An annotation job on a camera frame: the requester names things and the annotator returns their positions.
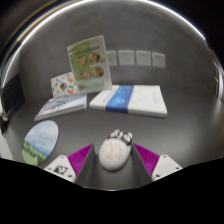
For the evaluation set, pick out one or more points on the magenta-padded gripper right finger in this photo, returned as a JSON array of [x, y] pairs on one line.
[[148, 160]]

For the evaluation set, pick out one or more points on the green food menu sheet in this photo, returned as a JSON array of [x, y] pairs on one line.
[[88, 63]]

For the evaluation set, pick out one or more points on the white panda-print computer mouse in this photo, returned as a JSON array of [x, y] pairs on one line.
[[113, 153]]

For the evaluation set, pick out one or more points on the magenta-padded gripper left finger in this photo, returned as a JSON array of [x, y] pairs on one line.
[[82, 159]]

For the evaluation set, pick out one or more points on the white wall socket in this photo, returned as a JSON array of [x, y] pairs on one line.
[[112, 58], [158, 60], [126, 57], [143, 58]]

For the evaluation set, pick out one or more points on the white book with blue band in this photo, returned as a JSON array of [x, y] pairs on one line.
[[133, 100]]

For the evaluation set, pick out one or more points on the white sticker sheet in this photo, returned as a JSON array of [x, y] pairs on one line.
[[63, 85]]

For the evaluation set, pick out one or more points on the round landscape-print mouse pad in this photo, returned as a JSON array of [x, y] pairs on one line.
[[40, 142]]

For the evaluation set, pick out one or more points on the grey building-cover book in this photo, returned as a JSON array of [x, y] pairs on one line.
[[61, 105]]

